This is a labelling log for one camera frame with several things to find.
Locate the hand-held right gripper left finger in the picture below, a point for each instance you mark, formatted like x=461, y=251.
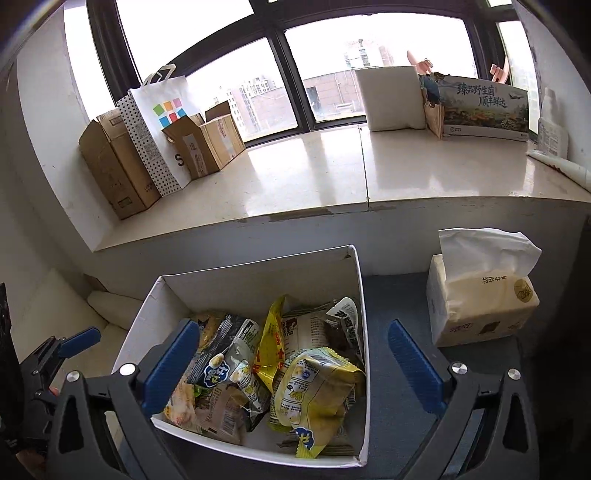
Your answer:
x=168, y=369

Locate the pale brown snack packet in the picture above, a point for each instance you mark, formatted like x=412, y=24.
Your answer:
x=212, y=415

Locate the open brown cardboard box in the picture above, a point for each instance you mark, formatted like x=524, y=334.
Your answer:
x=207, y=143

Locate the white polka-dot paper bag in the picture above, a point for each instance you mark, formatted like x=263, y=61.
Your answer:
x=157, y=134

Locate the yellow red-print snack packet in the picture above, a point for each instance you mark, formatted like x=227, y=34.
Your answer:
x=270, y=350

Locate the dark window frame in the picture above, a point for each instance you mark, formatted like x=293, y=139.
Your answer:
x=277, y=55

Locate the white foam block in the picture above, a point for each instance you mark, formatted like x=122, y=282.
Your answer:
x=390, y=99

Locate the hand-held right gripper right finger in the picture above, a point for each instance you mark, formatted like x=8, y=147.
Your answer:
x=415, y=369

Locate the dark wooden cabinet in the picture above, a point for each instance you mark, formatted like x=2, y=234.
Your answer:
x=563, y=323

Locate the dark blue-print chip bag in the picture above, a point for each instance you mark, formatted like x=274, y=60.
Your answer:
x=231, y=355

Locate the cream tissue pack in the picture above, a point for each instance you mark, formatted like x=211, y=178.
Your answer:
x=480, y=300

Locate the landscape-print carton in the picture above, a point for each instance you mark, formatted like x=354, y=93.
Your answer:
x=485, y=110

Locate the white black-print snack packet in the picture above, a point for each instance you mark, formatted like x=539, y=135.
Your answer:
x=346, y=323

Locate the small brown paper bag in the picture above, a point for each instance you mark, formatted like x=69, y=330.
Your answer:
x=434, y=115

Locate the white cardboard box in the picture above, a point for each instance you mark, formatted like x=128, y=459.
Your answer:
x=258, y=281

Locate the tall brown cardboard box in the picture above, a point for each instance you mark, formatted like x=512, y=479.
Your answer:
x=115, y=170

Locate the beige snack packet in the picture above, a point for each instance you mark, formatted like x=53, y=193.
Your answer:
x=304, y=332

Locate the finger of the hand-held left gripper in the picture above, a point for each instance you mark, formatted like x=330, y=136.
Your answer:
x=81, y=340

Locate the white tube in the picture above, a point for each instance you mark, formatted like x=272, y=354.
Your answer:
x=563, y=168

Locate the yellow-green snack bag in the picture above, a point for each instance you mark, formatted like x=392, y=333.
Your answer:
x=314, y=392

